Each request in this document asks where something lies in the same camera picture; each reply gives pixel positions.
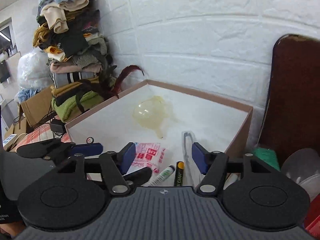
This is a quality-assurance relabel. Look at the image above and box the clear plastic cup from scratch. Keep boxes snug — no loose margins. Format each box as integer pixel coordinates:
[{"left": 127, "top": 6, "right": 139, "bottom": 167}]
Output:
[{"left": 281, "top": 147, "right": 320, "bottom": 202}]

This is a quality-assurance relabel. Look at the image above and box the white plastic bag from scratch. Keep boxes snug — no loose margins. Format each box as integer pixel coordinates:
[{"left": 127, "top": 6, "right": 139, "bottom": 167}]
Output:
[{"left": 17, "top": 47, "right": 55, "bottom": 91}]

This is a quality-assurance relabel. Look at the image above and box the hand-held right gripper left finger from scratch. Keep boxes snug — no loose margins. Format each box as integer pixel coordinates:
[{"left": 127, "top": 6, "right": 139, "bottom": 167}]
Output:
[{"left": 54, "top": 142, "right": 137, "bottom": 195}]

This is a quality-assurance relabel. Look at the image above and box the dark brown wooden headboard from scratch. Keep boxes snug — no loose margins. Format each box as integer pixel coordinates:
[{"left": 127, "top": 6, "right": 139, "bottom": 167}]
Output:
[{"left": 257, "top": 33, "right": 320, "bottom": 166}]

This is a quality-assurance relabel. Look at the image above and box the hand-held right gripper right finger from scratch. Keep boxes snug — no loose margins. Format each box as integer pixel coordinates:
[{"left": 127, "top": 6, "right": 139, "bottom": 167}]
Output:
[{"left": 192, "top": 142, "right": 278, "bottom": 196}]

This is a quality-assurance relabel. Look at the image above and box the pile of clothes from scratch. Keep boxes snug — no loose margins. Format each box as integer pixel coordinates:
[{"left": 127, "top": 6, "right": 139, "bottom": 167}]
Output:
[{"left": 33, "top": 0, "right": 118, "bottom": 121}]

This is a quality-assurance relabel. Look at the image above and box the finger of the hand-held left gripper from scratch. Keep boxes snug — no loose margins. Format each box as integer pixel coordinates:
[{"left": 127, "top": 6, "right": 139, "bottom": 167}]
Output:
[
  {"left": 16, "top": 139, "right": 104, "bottom": 160},
  {"left": 86, "top": 167, "right": 152, "bottom": 187}
]

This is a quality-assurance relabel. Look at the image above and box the dark red feather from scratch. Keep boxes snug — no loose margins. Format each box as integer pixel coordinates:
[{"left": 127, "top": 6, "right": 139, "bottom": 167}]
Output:
[{"left": 109, "top": 64, "right": 145, "bottom": 98}]

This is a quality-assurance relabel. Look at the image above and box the black power adapter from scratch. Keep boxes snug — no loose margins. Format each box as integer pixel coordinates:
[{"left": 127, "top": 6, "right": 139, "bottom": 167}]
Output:
[{"left": 49, "top": 122, "right": 67, "bottom": 133}]

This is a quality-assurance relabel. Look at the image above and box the green white marker pen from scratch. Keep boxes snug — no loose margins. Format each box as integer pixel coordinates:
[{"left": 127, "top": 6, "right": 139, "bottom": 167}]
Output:
[{"left": 143, "top": 164, "right": 176, "bottom": 187}]

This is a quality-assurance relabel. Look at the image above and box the black marker pen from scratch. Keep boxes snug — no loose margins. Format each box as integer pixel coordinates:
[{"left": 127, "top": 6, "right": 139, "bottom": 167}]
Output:
[{"left": 173, "top": 161, "right": 185, "bottom": 187}]

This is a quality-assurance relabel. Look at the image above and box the brown cardboard box white inside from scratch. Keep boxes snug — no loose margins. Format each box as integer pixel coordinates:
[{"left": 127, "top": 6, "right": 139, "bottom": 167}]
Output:
[{"left": 64, "top": 79, "right": 254, "bottom": 188}]

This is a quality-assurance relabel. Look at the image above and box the red print zip bag pack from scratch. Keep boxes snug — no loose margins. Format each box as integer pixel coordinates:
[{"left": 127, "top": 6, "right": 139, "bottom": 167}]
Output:
[{"left": 127, "top": 142, "right": 167, "bottom": 175}]

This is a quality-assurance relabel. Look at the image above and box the clear bottle green label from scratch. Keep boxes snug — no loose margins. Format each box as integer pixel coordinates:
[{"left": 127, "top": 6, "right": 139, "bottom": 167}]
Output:
[{"left": 251, "top": 147, "right": 281, "bottom": 172}]

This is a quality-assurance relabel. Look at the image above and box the yellowish translucent funnel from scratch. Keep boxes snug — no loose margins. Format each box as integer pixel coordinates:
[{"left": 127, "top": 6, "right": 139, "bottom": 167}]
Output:
[{"left": 132, "top": 96, "right": 173, "bottom": 140}]

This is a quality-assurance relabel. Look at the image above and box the open cardboard carton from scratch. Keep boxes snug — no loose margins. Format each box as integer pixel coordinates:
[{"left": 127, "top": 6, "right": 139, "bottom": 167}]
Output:
[{"left": 19, "top": 86, "right": 55, "bottom": 127}]

